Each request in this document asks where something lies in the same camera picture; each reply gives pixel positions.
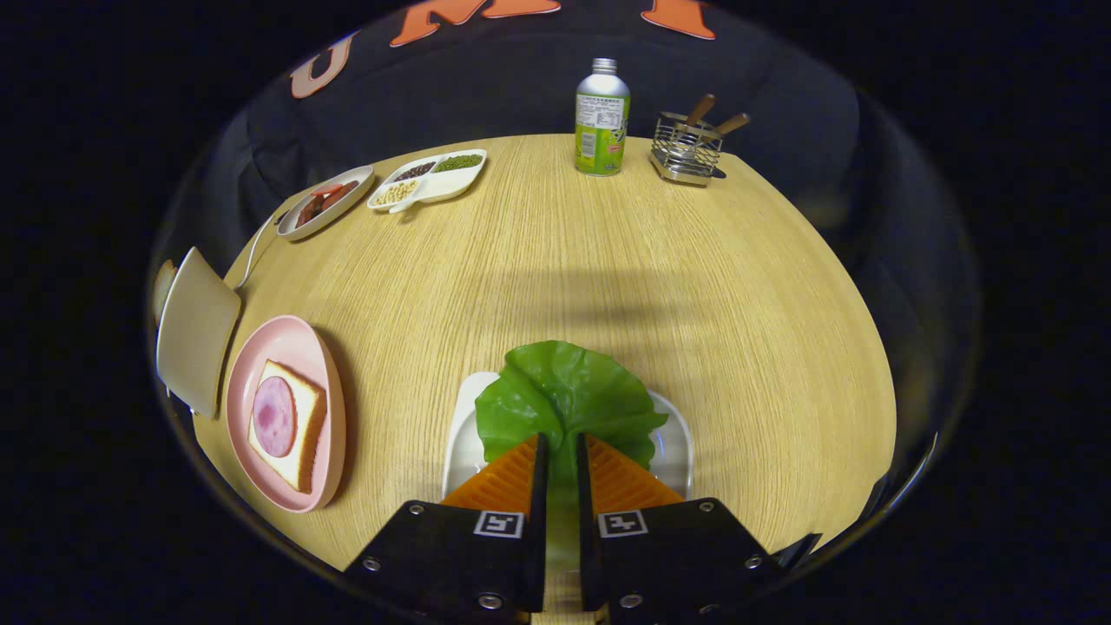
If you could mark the white toaster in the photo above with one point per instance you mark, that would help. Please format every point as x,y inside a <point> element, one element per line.
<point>195,330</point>

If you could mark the white round plate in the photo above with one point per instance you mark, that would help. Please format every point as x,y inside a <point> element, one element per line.
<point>334,213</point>

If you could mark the green drink bottle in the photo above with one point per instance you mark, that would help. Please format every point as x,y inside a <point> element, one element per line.
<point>601,113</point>

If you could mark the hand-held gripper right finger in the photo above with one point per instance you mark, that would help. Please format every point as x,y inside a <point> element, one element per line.
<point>587,521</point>

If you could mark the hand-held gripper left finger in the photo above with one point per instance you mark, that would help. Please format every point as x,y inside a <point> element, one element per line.
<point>536,521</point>

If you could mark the green lettuce leaf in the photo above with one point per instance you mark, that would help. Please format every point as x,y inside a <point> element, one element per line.
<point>564,391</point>

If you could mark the white bread slice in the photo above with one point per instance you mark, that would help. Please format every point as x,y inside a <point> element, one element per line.
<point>291,382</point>

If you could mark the brown meat piece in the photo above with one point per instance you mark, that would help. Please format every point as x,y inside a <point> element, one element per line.
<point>340,196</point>
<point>309,211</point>

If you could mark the pink ham slice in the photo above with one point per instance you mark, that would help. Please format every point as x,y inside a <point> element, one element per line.
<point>274,417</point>

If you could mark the pink plate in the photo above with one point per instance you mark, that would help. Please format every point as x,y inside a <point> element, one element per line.
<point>295,338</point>

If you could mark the white square plate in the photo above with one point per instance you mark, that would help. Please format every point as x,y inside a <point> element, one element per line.
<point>677,443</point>

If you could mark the red sausage slice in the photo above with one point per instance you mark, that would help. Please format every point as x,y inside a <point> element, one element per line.
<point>326,188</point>

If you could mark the white divided bean dish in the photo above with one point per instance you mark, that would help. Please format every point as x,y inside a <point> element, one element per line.
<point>447,184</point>

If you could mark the black backdrop cloth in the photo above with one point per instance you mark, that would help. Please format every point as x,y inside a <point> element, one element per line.
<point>521,87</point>

